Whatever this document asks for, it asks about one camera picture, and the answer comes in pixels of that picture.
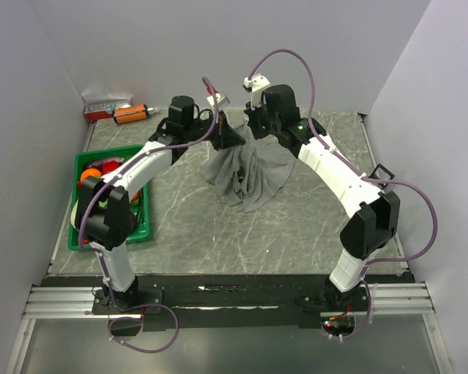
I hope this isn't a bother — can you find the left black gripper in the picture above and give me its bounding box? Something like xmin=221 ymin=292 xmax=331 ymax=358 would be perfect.
xmin=186 ymin=110 xmax=246 ymax=152

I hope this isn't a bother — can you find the purple cabbage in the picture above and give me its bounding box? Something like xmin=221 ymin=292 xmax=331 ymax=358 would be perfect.
xmin=129 ymin=213 xmax=137 ymax=233

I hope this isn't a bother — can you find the green lettuce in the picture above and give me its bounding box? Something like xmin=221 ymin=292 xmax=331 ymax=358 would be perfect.
xmin=69 ymin=199 xmax=80 ymax=231

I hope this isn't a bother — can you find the aluminium rail frame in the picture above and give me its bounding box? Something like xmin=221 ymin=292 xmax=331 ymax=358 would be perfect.
xmin=6 ymin=275 xmax=454 ymax=373

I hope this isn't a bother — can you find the green plastic crate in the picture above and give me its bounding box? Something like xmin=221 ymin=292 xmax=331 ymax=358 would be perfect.
xmin=71 ymin=144 xmax=151 ymax=244

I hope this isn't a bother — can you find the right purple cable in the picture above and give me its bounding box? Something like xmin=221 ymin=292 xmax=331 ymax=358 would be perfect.
xmin=247 ymin=49 xmax=438 ymax=344

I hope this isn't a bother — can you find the orange fruit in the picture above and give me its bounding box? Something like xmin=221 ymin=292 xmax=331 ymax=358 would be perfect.
xmin=80 ymin=168 xmax=102 ymax=183

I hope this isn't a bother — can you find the red white box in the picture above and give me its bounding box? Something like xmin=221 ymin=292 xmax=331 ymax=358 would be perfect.
xmin=83 ymin=99 xmax=132 ymax=122

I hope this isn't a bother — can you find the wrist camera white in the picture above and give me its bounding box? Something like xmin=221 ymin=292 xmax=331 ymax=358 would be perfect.
xmin=207 ymin=92 xmax=230 ymax=111
xmin=243 ymin=74 xmax=271 ymax=110

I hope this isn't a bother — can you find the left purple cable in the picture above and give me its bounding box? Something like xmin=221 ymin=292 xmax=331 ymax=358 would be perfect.
xmin=77 ymin=76 xmax=222 ymax=354

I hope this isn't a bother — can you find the red bell pepper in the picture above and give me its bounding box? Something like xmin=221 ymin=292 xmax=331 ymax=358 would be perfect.
xmin=101 ymin=161 xmax=120 ymax=175

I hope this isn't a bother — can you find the orange cylinder tool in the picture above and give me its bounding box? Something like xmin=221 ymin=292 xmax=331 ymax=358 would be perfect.
xmin=112 ymin=104 xmax=155 ymax=125

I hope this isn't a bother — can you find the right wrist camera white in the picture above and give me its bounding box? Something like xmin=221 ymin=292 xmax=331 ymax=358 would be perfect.
xmin=243 ymin=74 xmax=271 ymax=110

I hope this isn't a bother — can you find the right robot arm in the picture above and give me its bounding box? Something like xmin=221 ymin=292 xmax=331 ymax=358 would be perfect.
xmin=243 ymin=76 xmax=400 ymax=311

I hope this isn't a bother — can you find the purple cable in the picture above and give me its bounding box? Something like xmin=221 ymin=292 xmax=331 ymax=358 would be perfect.
xmin=247 ymin=49 xmax=438 ymax=344
xmin=77 ymin=76 xmax=222 ymax=354

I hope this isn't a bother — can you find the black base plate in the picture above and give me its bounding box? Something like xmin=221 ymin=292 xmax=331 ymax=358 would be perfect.
xmin=91 ymin=273 xmax=417 ymax=333

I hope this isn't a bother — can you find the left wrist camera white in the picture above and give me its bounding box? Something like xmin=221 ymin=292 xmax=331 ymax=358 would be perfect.
xmin=207 ymin=92 xmax=230 ymax=111

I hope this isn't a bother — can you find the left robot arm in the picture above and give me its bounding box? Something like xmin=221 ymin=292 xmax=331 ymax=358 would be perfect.
xmin=74 ymin=92 xmax=245 ymax=313

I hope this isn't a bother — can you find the grey garment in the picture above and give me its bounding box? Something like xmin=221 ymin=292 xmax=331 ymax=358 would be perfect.
xmin=202 ymin=125 xmax=296 ymax=213

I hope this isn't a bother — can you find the purple eggplant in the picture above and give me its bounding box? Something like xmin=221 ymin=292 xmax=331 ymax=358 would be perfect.
xmin=84 ymin=157 xmax=125 ymax=168

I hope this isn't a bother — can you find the black square frame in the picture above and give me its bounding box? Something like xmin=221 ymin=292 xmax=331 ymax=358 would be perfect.
xmin=370 ymin=163 xmax=395 ymax=180

